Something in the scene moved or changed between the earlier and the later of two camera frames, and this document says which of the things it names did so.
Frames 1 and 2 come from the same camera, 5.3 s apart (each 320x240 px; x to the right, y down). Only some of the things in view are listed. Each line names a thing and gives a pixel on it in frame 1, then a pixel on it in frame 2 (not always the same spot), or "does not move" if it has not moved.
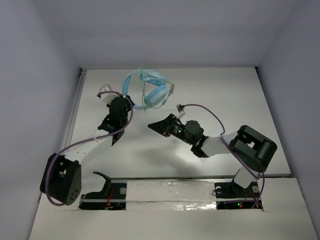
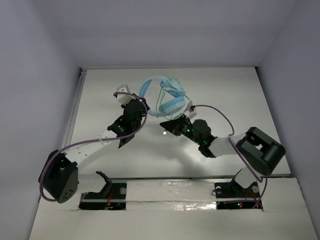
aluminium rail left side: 74,108 does not move
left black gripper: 110,126 to 122,127
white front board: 182,209 does not move
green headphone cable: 144,92 to 162,89
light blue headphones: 156,95 to 171,87
